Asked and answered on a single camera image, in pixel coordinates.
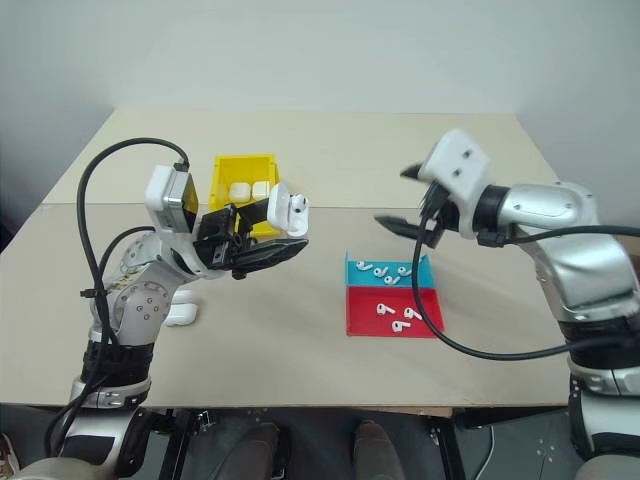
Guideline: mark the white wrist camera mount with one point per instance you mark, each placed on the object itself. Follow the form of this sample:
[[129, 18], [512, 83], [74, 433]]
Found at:
[[460, 172], [164, 196]]

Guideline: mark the white earbud case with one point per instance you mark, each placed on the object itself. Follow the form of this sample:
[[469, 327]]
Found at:
[[182, 316], [260, 190], [239, 192], [279, 205], [185, 298]]

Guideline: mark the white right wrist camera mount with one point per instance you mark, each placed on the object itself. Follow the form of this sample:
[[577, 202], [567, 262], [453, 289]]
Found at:
[[460, 172]]

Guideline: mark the black table frame leg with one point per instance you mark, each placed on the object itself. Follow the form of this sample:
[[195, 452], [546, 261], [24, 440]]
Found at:
[[446, 442], [177, 442]]

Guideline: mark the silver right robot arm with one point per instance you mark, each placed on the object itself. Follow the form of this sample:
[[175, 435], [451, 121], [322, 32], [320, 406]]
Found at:
[[575, 250]]

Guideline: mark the yellow plastic bin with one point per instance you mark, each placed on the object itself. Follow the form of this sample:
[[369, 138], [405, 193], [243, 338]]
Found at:
[[225, 175]]

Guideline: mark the white earbud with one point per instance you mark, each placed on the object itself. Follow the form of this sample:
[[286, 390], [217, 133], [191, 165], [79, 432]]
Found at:
[[299, 204], [382, 309], [361, 265], [389, 279], [410, 313], [404, 271], [378, 271], [399, 327]]

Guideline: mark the dark rounded shape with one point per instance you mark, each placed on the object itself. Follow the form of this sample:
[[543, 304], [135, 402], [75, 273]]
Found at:
[[257, 447], [372, 445]]

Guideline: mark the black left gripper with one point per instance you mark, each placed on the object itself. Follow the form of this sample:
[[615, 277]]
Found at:
[[216, 240]]

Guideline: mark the blue shallow tray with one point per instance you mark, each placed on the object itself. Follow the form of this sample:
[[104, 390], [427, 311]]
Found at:
[[425, 275]]

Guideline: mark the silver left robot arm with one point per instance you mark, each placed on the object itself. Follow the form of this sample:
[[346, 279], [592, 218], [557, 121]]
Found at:
[[142, 305]]

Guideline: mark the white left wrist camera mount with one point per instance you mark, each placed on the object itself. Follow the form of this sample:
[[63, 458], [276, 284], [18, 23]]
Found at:
[[164, 196]]

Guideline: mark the white closed earbud case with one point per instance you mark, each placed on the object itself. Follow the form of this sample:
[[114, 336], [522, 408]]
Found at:
[[185, 298], [260, 190], [239, 192], [182, 316]]

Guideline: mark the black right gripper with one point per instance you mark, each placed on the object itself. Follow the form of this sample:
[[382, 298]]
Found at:
[[441, 212]]

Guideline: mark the red shallow tray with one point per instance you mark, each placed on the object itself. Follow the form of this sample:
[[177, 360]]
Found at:
[[360, 315]]

